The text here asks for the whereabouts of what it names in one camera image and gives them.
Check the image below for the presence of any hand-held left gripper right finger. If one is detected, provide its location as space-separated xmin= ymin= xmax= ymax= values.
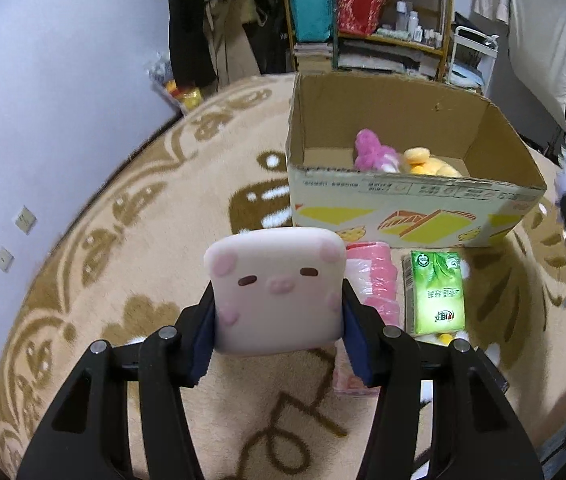
xmin=341 ymin=279 xmax=546 ymax=480

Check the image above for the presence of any yellow plush toy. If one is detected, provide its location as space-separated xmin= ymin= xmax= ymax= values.
xmin=403 ymin=146 xmax=464 ymax=177

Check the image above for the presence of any group of cosmetic bottles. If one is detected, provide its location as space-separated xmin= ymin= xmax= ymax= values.
xmin=378 ymin=0 xmax=444 ymax=47

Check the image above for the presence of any plastic bag of toys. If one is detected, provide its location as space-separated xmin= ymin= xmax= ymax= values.
xmin=147 ymin=57 xmax=204 ymax=112

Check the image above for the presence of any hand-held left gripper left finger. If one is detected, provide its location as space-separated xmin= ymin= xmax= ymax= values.
xmin=15 ymin=280 xmax=216 ymax=480

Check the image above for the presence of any cardboard box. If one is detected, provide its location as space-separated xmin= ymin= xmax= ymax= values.
xmin=285 ymin=72 xmax=548 ymax=250

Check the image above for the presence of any beige hanging garment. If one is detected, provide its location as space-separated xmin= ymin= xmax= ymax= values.
xmin=203 ymin=0 xmax=261 ymax=86

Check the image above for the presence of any green pole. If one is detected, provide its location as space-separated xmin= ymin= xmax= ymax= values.
xmin=331 ymin=0 xmax=340 ymax=72

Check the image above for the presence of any pink pig squishy toy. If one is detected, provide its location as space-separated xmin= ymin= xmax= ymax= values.
xmin=204 ymin=226 xmax=348 ymax=357

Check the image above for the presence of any magenta plush toy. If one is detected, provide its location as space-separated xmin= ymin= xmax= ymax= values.
xmin=354 ymin=129 xmax=404 ymax=173

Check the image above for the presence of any black hanging coat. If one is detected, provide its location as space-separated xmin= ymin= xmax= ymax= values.
xmin=243 ymin=0 xmax=294 ymax=77

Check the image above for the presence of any red patterned bag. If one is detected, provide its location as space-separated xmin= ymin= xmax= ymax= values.
xmin=335 ymin=0 xmax=394 ymax=36

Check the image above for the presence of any beige printed blanket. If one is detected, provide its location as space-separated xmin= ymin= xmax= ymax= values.
xmin=0 ymin=74 xmax=566 ymax=480

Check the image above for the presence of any black hanging garment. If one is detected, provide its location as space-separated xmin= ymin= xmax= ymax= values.
xmin=168 ymin=0 xmax=217 ymax=88

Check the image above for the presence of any green tissue pack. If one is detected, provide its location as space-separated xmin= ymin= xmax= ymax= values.
xmin=402 ymin=250 xmax=466 ymax=337

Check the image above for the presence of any pink plastic packet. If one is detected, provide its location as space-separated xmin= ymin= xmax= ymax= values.
xmin=333 ymin=241 xmax=406 ymax=398

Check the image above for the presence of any teal bag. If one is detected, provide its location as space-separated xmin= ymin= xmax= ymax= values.
xmin=287 ymin=0 xmax=336 ymax=43

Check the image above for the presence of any stack of books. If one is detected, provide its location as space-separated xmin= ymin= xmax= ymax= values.
xmin=293 ymin=41 xmax=440 ymax=80

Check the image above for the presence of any wooden shelf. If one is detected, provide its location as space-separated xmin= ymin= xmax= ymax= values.
xmin=280 ymin=0 xmax=454 ymax=82

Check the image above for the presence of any white trolley cart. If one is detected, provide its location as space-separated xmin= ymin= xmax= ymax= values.
xmin=447 ymin=25 xmax=500 ymax=95

